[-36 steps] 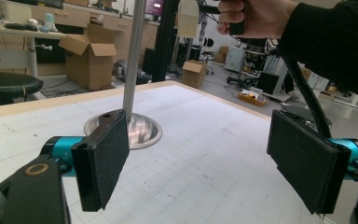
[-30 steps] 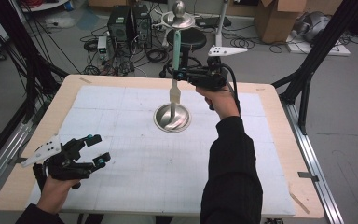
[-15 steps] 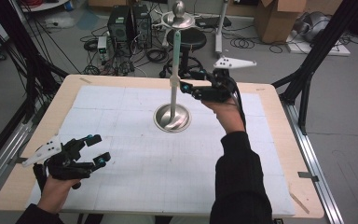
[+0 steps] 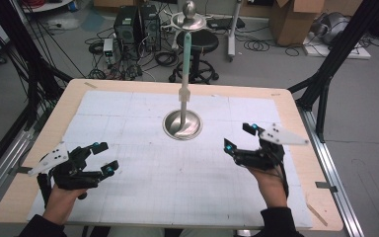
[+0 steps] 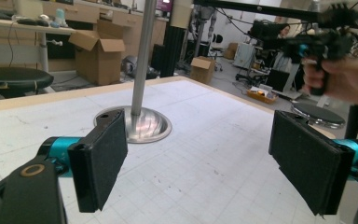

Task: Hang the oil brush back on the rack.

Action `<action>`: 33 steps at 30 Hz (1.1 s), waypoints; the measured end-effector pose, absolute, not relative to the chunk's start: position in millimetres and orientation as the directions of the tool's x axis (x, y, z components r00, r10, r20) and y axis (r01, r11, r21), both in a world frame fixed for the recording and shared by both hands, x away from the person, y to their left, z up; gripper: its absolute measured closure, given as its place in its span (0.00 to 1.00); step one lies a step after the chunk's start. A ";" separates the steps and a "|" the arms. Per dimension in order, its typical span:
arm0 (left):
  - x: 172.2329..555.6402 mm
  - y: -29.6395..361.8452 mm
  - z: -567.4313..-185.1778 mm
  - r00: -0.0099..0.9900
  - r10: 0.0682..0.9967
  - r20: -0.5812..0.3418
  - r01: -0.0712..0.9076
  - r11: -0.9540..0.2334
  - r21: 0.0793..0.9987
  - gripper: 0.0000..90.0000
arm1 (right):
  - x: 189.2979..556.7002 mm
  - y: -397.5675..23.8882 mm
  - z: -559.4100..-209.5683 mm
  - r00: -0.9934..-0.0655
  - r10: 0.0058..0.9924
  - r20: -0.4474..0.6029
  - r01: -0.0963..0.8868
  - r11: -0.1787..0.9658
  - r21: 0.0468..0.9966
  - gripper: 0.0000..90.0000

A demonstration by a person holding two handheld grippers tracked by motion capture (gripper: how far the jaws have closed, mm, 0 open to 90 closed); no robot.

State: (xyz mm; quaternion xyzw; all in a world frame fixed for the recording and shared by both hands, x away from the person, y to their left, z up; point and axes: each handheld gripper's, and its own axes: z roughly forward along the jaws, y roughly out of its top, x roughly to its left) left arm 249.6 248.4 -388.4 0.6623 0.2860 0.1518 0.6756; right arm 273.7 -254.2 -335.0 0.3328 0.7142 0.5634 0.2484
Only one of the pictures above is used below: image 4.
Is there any coiled black floor cable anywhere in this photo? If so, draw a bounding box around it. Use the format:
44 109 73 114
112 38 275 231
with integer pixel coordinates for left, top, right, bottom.
242 35 305 57

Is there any grey rounded device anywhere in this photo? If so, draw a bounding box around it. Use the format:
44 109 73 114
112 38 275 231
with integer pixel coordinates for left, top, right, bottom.
310 12 351 45

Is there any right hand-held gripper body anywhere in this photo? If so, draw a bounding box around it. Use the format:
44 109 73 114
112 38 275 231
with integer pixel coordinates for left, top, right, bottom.
232 122 310 172

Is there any person's left hand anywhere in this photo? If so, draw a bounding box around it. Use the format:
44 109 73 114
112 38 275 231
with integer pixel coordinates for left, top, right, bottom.
42 184 88 226

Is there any aluminium rail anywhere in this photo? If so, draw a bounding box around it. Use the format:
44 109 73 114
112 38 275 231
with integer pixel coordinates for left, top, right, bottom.
0 108 52 215
297 107 364 237

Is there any large open cardboard box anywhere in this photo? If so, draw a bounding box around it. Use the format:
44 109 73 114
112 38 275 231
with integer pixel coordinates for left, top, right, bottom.
268 0 328 47

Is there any round white table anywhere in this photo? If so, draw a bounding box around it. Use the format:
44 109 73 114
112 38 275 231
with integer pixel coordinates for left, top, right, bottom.
21 0 73 14

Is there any small white power supply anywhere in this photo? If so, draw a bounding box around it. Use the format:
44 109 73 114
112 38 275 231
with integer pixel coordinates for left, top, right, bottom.
103 38 115 65

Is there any black computer tower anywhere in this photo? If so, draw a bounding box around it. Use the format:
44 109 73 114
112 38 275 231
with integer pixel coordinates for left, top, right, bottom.
140 4 162 52
114 5 139 45

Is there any white gridded table mat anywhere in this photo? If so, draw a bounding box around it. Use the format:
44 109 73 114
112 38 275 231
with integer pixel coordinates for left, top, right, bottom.
27 90 314 230

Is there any green and cream spatula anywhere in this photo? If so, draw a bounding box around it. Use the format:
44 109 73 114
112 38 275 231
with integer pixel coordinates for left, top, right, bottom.
178 32 191 103

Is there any tangle of black floor cables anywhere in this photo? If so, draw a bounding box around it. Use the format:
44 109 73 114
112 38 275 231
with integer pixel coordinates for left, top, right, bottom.
84 26 181 82

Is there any black round stool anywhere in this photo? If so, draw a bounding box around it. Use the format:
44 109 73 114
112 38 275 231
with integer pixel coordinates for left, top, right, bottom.
168 29 220 85

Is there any person's right hand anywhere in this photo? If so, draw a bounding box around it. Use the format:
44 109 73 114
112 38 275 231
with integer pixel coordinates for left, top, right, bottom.
246 165 289 209

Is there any black metal frame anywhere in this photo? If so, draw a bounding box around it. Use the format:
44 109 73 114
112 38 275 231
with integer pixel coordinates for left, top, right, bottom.
287 0 379 143
0 0 74 186

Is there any white desk frame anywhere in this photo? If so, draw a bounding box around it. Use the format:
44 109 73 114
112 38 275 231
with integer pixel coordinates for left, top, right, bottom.
226 0 243 63

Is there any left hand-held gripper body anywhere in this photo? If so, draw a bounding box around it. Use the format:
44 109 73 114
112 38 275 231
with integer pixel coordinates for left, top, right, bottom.
28 141 103 192

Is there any black flat device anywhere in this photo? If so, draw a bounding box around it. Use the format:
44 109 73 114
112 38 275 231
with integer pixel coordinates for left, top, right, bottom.
206 17 246 30

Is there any brown cardboard box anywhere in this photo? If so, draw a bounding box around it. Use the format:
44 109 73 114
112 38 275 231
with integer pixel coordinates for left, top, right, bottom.
93 0 136 11

